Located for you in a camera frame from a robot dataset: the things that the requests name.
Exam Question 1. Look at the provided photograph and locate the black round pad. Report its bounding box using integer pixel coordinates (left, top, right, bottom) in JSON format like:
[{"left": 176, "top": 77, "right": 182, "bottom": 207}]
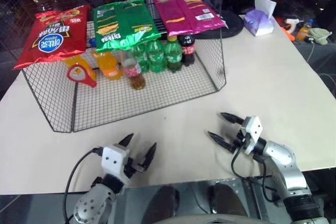
[{"left": 219, "top": 10, "right": 245, "bottom": 38}]

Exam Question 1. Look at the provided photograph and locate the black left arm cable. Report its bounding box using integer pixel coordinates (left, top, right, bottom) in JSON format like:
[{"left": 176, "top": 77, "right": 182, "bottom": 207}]
[{"left": 64, "top": 146, "right": 104, "bottom": 194}]

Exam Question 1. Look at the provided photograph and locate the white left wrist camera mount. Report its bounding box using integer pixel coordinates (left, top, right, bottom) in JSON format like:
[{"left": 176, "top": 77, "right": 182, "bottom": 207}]
[{"left": 101, "top": 144, "right": 131, "bottom": 183}]

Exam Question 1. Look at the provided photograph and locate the small orange drink bottle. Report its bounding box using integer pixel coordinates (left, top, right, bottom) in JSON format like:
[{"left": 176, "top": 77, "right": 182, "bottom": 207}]
[{"left": 296, "top": 18, "right": 314, "bottom": 42}]

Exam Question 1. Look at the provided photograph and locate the dark cola bottle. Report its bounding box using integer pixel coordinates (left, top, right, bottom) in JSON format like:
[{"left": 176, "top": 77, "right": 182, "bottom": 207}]
[{"left": 178, "top": 34, "right": 196, "bottom": 67}]

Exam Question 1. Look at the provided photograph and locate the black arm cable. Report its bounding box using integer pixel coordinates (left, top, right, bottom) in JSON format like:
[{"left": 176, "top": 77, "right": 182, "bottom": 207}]
[
  {"left": 64, "top": 146, "right": 104, "bottom": 194},
  {"left": 230, "top": 142, "right": 280, "bottom": 209}
]

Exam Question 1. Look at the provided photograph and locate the red chip bag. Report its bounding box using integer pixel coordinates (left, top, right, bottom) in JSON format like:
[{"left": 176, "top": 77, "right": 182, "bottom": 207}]
[{"left": 13, "top": 4, "right": 91, "bottom": 70}]

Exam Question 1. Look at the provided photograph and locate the magenta chip bag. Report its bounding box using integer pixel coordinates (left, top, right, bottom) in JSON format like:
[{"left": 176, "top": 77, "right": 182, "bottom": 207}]
[{"left": 151, "top": 0, "right": 229, "bottom": 38}]

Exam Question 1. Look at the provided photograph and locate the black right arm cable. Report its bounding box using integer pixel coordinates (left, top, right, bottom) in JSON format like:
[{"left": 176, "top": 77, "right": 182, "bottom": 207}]
[{"left": 230, "top": 142, "right": 280, "bottom": 209}]

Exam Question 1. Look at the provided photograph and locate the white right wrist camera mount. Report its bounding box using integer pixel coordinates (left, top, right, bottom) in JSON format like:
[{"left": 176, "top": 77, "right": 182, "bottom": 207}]
[{"left": 239, "top": 115, "right": 264, "bottom": 156}]

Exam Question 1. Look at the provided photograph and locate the black wire mesh rack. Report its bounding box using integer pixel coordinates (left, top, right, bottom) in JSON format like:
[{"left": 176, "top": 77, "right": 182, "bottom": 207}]
[{"left": 18, "top": 1, "right": 228, "bottom": 133}]

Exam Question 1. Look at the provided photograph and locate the white cable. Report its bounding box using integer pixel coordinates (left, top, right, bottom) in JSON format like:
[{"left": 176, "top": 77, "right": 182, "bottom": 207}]
[{"left": 306, "top": 40, "right": 317, "bottom": 62}]

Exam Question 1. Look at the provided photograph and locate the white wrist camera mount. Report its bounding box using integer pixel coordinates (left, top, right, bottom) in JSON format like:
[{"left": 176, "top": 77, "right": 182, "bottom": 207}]
[
  {"left": 101, "top": 144, "right": 131, "bottom": 183},
  {"left": 239, "top": 115, "right": 264, "bottom": 156}
]

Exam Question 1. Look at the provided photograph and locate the brown tea bottle pink label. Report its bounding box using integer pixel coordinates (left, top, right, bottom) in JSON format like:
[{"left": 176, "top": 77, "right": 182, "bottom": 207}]
[{"left": 121, "top": 50, "right": 146, "bottom": 91}]

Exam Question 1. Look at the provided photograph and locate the orange soda bottle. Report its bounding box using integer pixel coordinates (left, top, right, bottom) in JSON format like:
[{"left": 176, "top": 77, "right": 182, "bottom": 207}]
[
  {"left": 92, "top": 50, "right": 124, "bottom": 81},
  {"left": 64, "top": 38, "right": 98, "bottom": 82}
]

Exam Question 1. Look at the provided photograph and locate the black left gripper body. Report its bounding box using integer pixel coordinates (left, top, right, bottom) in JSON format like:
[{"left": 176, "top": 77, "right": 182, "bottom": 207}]
[{"left": 122, "top": 156, "right": 144, "bottom": 180}]

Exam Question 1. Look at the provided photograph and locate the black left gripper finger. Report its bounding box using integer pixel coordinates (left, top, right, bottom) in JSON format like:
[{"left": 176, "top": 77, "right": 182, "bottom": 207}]
[
  {"left": 117, "top": 133, "right": 134, "bottom": 149},
  {"left": 138, "top": 142, "right": 158, "bottom": 173}
]

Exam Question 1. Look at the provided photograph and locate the pale green cloth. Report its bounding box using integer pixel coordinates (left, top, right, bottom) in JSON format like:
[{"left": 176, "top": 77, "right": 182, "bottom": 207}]
[{"left": 308, "top": 27, "right": 332, "bottom": 46}]

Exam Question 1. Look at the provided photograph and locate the purple tissue pack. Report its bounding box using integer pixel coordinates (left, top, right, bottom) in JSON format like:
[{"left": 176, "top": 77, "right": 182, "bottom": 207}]
[{"left": 241, "top": 0, "right": 278, "bottom": 37}]

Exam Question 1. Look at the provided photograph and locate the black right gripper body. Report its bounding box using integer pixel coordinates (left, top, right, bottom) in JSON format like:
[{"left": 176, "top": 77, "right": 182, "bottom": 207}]
[{"left": 230, "top": 128, "right": 250, "bottom": 154}]

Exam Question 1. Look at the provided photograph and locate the green chip bag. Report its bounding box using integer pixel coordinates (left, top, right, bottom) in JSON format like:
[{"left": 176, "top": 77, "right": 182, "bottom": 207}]
[{"left": 92, "top": 0, "right": 163, "bottom": 53}]

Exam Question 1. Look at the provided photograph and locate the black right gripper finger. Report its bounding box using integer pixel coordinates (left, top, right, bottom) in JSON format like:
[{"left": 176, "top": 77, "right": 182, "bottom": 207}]
[
  {"left": 219, "top": 112, "right": 245, "bottom": 126},
  {"left": 207, "top": 130, "right": 235, "bottom": 154}
]

